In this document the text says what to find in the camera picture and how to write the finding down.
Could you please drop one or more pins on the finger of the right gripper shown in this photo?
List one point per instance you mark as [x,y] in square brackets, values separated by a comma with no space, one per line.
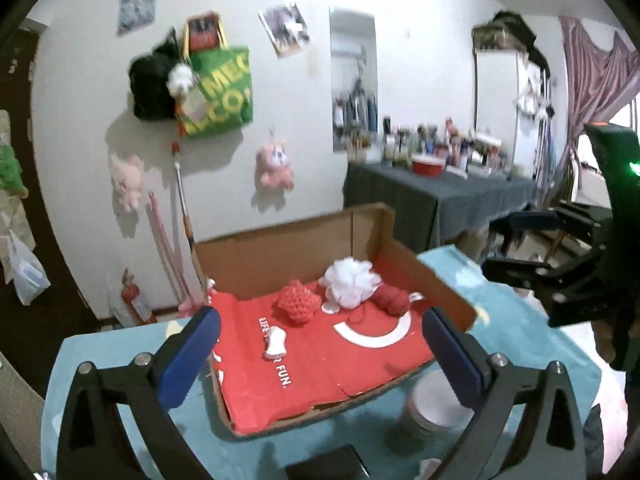
[578,291]
[588,223]

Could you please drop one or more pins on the suitcase on wardrobe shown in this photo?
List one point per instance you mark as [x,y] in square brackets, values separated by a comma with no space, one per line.
[506,31]

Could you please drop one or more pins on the blue poster on wall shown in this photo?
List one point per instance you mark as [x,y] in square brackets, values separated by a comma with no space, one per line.
[134,14]

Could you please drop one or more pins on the red bowl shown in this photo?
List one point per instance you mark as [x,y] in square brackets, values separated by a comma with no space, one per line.
[426,165]

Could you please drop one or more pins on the gloved hand holding gripper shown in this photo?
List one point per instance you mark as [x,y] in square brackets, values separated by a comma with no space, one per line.
[603,338]

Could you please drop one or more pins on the dark grey covered table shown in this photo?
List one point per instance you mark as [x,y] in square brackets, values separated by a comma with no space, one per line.
[431,211]

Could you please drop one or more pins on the cardboard box red inside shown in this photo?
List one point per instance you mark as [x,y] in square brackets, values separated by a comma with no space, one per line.
[335,360]

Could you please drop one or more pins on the red yarn ball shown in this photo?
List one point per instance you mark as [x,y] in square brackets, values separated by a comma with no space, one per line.
[392,300]

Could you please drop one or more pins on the small white foam piece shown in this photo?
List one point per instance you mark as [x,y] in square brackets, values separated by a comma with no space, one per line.
[276,339]

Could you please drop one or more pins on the white plastic bag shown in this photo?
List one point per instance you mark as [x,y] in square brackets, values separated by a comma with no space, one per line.
[28,275]

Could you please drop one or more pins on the pink plush on wall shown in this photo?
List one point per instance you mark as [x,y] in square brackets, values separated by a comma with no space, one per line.
[273,166]

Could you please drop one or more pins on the pink curtain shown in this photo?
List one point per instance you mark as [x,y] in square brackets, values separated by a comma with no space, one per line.
[599,83]

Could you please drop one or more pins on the wall mirror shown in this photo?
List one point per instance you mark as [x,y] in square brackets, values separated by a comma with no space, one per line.
[354,80]

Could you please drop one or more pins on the photo poster on wall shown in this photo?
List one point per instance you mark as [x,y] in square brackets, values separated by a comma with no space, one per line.
[286,29]

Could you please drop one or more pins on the small white plush toy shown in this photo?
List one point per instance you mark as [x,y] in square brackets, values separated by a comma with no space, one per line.
[181,79]

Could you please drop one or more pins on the green plush toy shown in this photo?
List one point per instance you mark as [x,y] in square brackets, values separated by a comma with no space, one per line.
[11,172]

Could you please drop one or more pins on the green tote bag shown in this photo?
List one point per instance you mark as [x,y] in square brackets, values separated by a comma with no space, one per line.
[222,99]

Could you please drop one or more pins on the white wardrobe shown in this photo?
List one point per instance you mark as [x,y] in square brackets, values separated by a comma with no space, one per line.
[510,98]

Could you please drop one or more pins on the pale pink plush toy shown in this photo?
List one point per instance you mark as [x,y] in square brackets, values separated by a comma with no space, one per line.
[127,180]

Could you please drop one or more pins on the red foam net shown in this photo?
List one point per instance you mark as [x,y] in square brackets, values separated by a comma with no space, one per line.
[297,302]

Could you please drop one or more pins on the black bag on wall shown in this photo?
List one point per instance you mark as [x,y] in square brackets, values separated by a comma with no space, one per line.
[148,78]

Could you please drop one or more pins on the red fire extinguisher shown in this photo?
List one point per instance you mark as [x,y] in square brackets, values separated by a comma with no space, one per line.
[135,301]

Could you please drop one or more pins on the black phone on table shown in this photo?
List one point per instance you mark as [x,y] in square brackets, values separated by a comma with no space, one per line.
[342,463]

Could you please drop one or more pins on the white mesh bath pouf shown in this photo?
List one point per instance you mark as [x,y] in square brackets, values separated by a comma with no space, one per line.
[349,282]

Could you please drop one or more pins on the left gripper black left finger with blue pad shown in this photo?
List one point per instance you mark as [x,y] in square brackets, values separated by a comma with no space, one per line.
[93,441]

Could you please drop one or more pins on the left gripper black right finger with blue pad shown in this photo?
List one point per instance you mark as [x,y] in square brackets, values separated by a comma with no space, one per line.
[548,443]

